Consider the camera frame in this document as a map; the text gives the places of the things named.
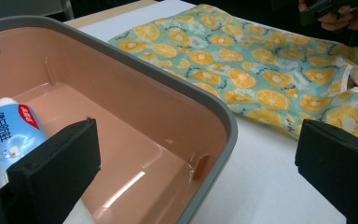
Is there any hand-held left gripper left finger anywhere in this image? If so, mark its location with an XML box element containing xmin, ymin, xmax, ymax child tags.
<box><xmin>0</xmin><ymin>117</ymin><xmax>102</xmax><ymax>224</ymax></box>

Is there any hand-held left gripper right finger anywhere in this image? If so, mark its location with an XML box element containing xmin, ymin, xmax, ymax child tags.
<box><xmin>295</xmin><ymin>119</ymin><xmax>358</xmax><ymax>224</ymax></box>

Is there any orange-slice print teal apron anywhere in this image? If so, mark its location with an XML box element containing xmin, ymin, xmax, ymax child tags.
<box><xmin>107</xmin><ymin>3</ymin><xmax>358</xmax><ymax>147</ymax></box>

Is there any blue toothpaste tube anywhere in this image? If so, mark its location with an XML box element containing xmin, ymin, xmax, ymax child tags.
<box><xmin>0</xmin><ymin>96</ymin><xmax>49</xmax><ymax>189</ymax></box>

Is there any pink bin with grey rim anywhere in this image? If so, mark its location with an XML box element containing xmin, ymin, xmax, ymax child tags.
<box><xmin>0</xmin><ymin>15</ymin><xmax>239</xmax><ymax>224</ymax></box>

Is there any grey metal frame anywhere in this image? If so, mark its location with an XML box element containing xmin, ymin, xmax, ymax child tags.
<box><xmin>0</xmin><ymin>0</ymin><xmax>75</xmax><ymax>22</ymax></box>

